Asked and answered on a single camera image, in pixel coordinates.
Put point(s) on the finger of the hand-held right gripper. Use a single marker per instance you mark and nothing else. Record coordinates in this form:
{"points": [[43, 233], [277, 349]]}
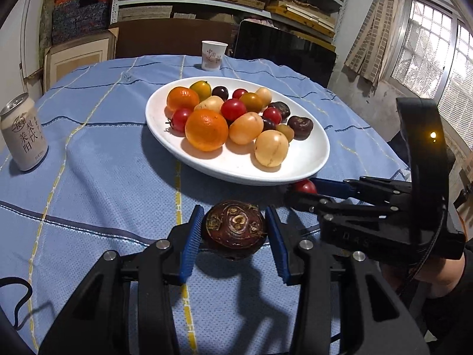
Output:
{"points": [[303, 199], [329, 187]]}

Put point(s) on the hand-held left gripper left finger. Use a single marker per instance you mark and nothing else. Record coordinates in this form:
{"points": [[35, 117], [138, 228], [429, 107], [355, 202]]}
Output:
{"points": [[192, 244]]}

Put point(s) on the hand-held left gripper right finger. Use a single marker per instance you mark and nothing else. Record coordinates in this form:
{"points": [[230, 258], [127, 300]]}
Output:
{"points": [[276, 246]]}

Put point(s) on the striped yellow pepino melon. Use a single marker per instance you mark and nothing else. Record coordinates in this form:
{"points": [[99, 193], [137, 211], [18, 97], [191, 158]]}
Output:
{"points": [[271, 148], [210, 104]]}

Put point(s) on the small yellow cherry tomato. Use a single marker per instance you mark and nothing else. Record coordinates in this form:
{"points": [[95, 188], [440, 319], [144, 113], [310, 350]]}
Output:
{"points": [[285, 133]]}

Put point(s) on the white oval plate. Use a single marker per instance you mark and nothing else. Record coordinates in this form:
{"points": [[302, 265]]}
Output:
{"points": [[229, 162]]}

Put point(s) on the dark purple cherry tomato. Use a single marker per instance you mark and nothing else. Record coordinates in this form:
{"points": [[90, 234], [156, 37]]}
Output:
{"points": [[220, 92], [268, 123]]}

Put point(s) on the golden yellow plum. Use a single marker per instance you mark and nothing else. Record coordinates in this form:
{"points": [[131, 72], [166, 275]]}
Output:
{"points": [[245, 128]]}

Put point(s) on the dark purple mangosteen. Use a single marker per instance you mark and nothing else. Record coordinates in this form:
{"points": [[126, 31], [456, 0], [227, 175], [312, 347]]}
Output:
{"points": [[281, 109]]}

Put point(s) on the orange cherry tomato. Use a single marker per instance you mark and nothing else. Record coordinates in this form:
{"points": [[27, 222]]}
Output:
{"points": [[200, 89], [251, 102]]}

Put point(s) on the pale yellow apple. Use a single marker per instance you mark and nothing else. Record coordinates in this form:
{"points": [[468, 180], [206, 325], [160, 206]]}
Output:
{"points": [[264, 95]]}

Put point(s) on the orange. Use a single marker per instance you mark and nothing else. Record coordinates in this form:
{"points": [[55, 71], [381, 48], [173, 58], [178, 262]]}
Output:
{"points": [[182, 99], [206, 131]]}

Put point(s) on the person's right forearm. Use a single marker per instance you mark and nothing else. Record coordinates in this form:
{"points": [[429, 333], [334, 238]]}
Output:
{"points": [[445, 275]]}

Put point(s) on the blue striped tablecloth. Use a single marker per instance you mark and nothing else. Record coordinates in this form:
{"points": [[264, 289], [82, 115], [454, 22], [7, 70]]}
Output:
{"points": [[111, 192]]}

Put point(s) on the black flat screen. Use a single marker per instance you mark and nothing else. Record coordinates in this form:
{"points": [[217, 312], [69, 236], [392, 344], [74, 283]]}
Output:
{"points": [[288, 55]]}

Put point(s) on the lattice window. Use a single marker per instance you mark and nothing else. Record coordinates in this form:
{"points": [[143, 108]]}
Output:
{"points": [[421, 51]]}

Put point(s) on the beige patterned curtain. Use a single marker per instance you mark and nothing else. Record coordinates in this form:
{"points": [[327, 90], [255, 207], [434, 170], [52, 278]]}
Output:
{"points": [[373, 37]]}

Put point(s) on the white paper cup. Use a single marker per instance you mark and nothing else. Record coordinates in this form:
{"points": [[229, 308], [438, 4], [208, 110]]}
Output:
{"points": [[214, 57]]}

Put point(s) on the stack of yellow flat boxes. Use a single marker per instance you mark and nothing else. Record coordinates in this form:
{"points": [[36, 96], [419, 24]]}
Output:
{"points": [[295, 13]]}

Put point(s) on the white drink can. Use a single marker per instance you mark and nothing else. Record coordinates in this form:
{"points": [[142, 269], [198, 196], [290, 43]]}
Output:
{"points": [[24, 137]]}

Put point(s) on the brown wooden board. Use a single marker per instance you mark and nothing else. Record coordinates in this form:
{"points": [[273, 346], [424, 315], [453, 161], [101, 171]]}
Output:
{"points": [[166, 40]]}

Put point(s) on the stack of blue brocade boxes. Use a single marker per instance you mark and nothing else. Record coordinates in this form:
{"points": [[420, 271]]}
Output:
{"points": [[81, 22]]}

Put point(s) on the grey metal shelf rack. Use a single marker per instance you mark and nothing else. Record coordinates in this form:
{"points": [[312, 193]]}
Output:
{"points": [[115, 0]]}

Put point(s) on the white leaning board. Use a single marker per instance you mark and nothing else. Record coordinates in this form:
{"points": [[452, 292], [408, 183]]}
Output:
{"points": [[31, 37]]}

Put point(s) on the mottled grey slab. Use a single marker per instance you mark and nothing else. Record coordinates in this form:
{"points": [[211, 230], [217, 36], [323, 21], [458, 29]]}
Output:
{"points": [[46, 22]]}

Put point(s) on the light wooden picture frame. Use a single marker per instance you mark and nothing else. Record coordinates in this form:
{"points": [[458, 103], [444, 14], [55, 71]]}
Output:
{"points": [[74, 63]]}

